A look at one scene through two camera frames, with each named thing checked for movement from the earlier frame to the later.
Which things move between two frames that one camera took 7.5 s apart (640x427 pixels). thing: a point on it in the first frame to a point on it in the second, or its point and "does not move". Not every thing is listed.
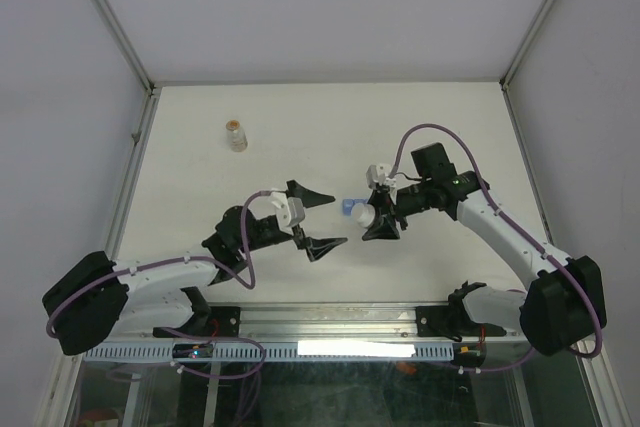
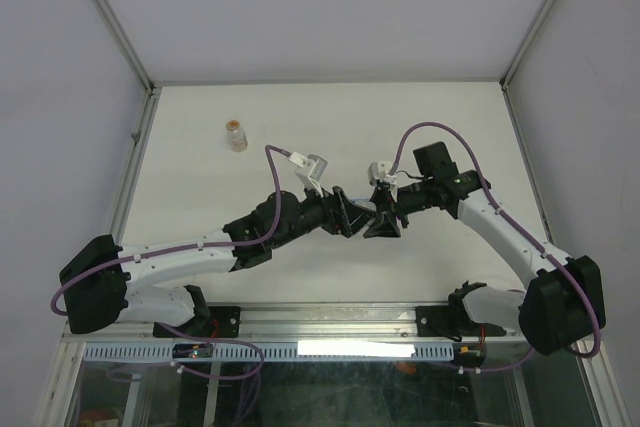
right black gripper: (385, 207) does not move
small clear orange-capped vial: (237, 136) does not move
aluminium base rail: (349, 321) does not move
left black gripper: (314, 247) to (343, 217)
